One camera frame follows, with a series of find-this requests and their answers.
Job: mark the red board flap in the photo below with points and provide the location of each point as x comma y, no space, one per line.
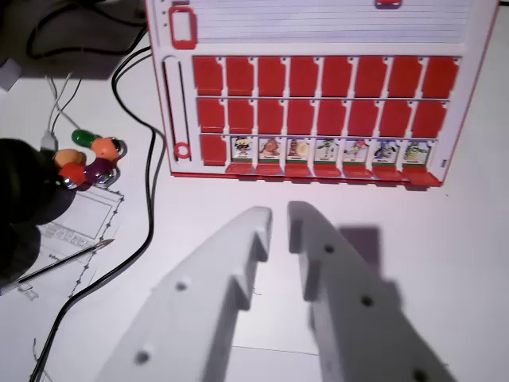
212,149

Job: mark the clear ballpoint pen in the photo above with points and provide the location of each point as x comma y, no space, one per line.
59,266

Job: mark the printed paper sheet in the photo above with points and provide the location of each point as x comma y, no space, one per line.
91,215

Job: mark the black headphones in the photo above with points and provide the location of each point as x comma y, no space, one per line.
24,191

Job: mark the red and white game board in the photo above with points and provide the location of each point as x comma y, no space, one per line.
318,32

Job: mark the small white box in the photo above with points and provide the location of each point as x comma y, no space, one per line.
10,75

